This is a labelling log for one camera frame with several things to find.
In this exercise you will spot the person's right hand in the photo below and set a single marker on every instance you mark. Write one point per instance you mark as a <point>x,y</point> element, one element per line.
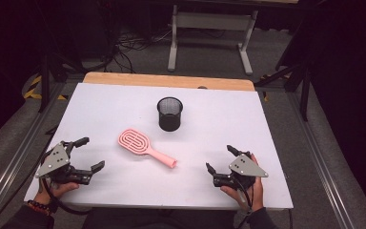
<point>255,194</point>

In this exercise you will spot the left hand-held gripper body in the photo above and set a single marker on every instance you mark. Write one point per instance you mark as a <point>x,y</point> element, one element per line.
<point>54,159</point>

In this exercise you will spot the pink hairbrush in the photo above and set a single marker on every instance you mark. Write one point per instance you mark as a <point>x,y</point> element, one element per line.
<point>158,156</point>

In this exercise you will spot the aluminium rail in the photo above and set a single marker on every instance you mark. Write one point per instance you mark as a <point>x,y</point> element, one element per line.
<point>324,165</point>
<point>16,152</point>

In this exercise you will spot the wooden table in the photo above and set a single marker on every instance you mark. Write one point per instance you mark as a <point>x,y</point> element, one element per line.
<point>139,79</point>

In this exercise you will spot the person's dark clothing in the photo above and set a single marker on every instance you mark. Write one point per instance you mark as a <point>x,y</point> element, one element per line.
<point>158,219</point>

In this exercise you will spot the person's left hand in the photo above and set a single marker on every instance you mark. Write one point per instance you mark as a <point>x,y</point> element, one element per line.
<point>60,189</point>

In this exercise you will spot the black stand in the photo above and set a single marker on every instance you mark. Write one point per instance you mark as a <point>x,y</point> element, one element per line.
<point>44,82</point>
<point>305,95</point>

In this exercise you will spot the black mesh cup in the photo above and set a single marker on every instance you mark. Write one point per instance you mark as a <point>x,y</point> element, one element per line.
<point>170,122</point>

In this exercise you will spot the grey metal desk frame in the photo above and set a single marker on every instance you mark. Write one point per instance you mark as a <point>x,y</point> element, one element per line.
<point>214,20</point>

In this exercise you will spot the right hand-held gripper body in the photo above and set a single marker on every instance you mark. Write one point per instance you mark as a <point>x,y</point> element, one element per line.
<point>247,168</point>

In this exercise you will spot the yellow black hazard tape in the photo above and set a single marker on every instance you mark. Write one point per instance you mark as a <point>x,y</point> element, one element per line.
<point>31,92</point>

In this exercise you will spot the white board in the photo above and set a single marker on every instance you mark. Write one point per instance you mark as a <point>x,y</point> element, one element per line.
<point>108,105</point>

